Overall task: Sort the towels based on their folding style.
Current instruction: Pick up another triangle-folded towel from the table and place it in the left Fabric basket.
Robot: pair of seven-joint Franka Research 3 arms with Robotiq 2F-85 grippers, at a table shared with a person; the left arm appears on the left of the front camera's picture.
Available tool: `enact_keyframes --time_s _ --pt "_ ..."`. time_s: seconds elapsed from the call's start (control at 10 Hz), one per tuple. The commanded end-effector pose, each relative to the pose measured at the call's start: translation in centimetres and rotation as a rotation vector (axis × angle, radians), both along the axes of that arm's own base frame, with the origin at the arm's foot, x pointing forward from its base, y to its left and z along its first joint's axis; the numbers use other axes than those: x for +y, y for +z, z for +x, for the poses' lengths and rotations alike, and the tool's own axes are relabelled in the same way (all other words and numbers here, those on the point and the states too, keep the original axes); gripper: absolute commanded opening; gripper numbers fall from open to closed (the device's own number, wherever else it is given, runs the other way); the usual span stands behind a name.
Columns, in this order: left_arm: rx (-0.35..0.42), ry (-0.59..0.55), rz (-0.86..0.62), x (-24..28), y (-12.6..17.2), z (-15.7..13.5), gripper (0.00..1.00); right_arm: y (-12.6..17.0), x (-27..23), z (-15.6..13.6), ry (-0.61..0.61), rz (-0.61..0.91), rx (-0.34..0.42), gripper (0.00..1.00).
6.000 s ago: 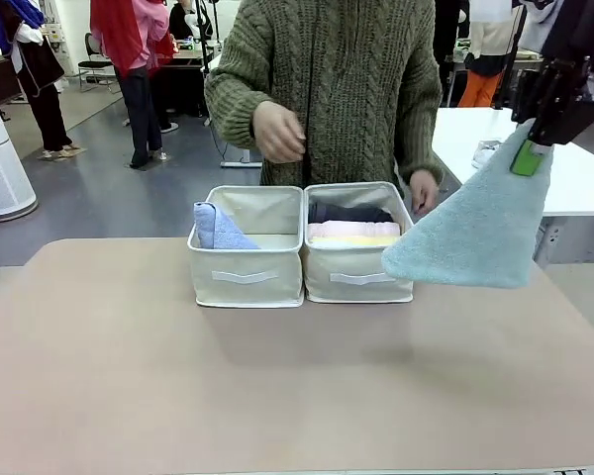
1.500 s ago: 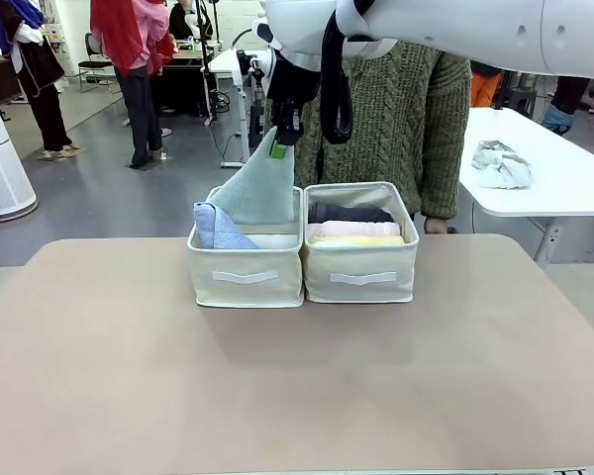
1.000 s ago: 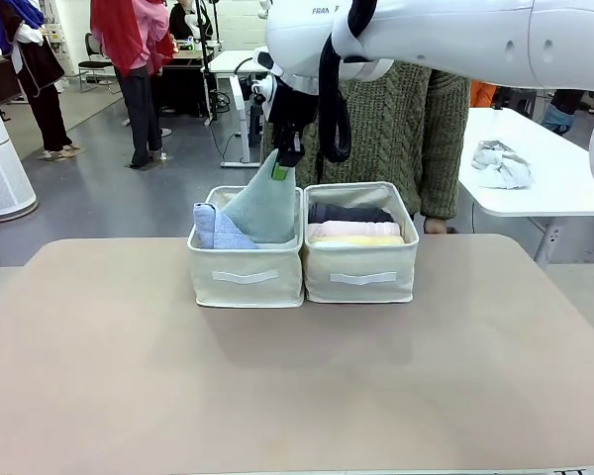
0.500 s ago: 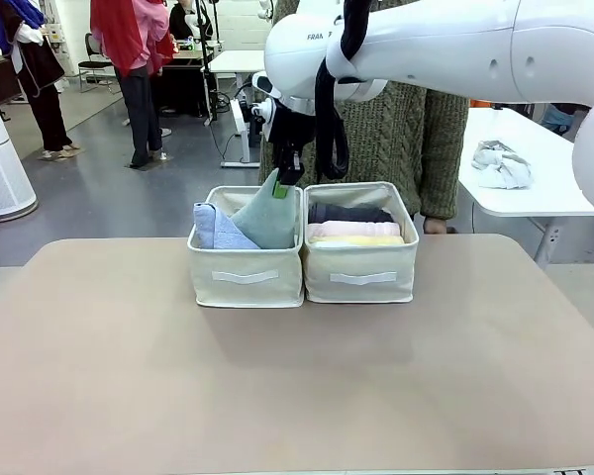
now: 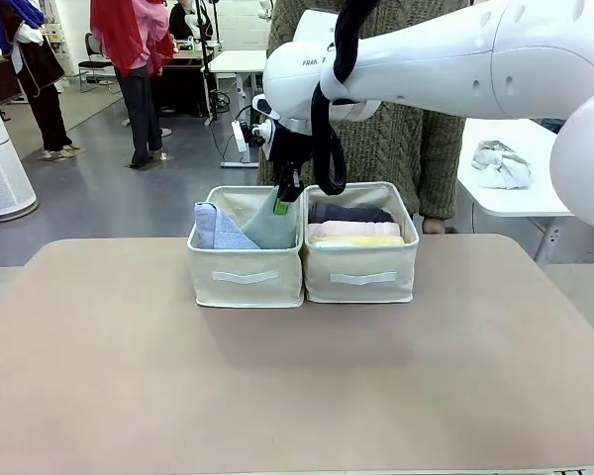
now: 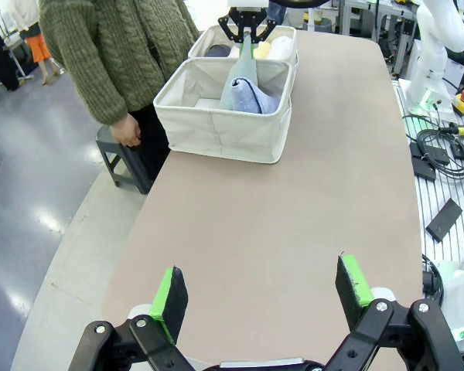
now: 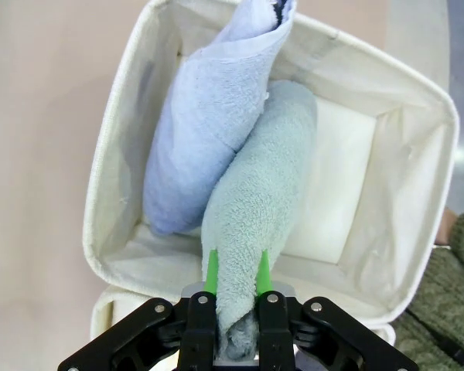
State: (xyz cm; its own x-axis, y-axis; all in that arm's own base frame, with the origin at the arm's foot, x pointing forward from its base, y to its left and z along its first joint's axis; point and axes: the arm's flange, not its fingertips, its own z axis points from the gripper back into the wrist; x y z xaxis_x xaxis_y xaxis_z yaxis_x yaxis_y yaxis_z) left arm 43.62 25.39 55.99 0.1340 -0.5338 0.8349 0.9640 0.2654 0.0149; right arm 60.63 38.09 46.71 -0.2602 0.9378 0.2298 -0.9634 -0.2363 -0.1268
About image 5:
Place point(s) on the person in black blue outfit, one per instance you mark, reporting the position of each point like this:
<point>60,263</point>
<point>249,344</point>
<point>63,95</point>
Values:
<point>39,74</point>

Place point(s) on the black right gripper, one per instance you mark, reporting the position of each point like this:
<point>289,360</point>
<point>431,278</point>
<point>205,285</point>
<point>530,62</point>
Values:
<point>289,148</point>

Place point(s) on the black office chair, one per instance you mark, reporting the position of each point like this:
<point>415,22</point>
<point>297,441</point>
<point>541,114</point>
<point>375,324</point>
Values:
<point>96,64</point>

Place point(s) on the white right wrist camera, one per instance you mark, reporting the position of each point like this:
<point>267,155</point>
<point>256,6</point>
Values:
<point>245,136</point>

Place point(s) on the pink towel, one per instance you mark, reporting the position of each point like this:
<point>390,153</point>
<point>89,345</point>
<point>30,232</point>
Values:
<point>351,228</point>

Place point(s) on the white background desk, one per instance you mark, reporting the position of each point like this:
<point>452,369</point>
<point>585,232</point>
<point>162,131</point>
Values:
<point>237,62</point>

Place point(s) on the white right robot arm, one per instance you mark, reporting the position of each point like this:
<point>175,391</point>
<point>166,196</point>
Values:
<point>450,64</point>

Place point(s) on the dark grey towel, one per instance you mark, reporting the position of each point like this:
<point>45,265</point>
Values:
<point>349,214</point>

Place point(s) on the person's left hand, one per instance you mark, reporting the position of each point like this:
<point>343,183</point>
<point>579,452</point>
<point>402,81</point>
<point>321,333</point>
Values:
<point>433,226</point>

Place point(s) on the grey-green triangle towel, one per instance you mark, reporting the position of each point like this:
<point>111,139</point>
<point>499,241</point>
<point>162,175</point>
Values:
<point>272,230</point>

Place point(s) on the crumpled light grey cloth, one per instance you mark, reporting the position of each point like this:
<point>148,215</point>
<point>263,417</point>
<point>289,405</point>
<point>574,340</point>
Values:
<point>502,165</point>

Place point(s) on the cream fabric storage bin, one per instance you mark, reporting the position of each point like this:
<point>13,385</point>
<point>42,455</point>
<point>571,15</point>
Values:
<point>247,277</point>
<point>361,277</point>

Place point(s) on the white cylindrical air purifier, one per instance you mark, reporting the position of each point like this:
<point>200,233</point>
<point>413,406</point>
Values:
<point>0,163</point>

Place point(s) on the blue triangle towel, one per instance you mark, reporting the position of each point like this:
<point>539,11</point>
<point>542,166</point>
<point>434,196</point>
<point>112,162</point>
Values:
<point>218,230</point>

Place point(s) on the yellow towel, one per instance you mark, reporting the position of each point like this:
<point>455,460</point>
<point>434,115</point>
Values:
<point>356,240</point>

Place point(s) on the person in olive sweater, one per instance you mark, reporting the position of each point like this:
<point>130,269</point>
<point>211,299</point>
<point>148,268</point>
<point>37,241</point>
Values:
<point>406,153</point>

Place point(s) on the person in red top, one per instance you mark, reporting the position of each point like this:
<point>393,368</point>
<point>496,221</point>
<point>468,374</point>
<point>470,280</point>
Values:
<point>133,59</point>

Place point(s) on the white side table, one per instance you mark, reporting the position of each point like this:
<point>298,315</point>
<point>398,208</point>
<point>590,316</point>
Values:
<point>505,198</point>

